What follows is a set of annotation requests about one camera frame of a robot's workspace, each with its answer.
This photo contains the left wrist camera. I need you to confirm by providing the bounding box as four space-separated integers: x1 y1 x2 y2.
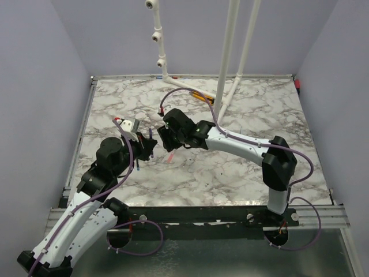
119 118 140 141

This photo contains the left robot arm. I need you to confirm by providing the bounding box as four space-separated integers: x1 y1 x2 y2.
17 133 157 276

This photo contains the purple gel pen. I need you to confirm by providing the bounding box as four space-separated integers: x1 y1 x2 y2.
149 128 154 158

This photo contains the yellow utility knife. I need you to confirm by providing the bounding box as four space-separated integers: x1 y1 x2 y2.
189 90 216 105

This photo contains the white PVC pipe frame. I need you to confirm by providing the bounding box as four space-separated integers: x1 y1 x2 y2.
145 0 262 123

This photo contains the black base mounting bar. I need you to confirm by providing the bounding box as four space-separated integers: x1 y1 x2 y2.
118 205 299 240

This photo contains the red black clamp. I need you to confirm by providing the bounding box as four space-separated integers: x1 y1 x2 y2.
294 79 300 95

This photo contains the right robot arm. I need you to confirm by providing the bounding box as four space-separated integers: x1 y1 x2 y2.
157 108 297 226

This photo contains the red pen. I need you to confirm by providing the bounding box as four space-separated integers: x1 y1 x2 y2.
167 150 175 163

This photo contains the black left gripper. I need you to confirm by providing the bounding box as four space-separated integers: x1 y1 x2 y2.
114 131 157 177

